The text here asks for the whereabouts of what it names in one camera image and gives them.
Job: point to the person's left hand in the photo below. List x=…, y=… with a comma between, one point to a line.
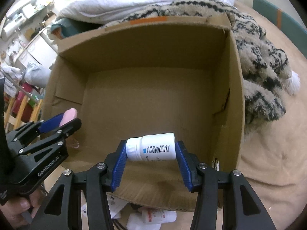
x=13, y=209

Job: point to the wooden chair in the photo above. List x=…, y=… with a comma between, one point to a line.
x=13, y=121

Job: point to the white bottle with red label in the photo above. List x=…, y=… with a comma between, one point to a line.
x=158, y=216

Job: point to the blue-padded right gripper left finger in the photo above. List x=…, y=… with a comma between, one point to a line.
x=62, y=206

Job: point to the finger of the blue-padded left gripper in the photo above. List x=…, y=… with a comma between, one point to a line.
x=47, y=139
x=31, y=130

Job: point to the grey plastic bag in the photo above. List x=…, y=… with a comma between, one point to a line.
x=37, y=75

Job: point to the white pill bottle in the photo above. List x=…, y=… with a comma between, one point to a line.
x=158, y=147

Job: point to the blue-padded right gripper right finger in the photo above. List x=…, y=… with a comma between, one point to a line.
x=243, y=208

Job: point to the patterned fluffy blanket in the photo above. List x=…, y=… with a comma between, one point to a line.
x=266, y=69

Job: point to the pink heart-shaped massager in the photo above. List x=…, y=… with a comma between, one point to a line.
x=68, y=116

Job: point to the green cushion with orange stripe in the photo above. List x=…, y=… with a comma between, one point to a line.
x=291, y=28

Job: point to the brown cardboard box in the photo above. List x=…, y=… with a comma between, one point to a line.
x=148, y=76

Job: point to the white cabinet counter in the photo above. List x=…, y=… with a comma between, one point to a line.
x=41, y=50

